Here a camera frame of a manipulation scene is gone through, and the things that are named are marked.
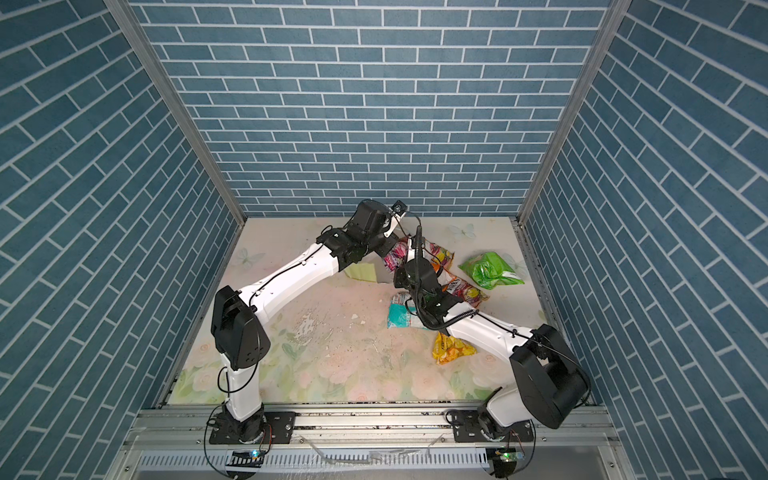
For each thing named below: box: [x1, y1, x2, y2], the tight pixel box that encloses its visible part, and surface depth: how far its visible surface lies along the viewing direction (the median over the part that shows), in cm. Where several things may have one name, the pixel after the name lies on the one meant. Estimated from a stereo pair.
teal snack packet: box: [387, 292, 411, 329], surface depth 93 cm
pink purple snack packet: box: [384, 237, 409, 273], surface depth 86 cm
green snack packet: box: [458, 252, 525, 291], surface depth 93 cm
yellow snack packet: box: [432, 332, 478, 365], surface depth 84 cm
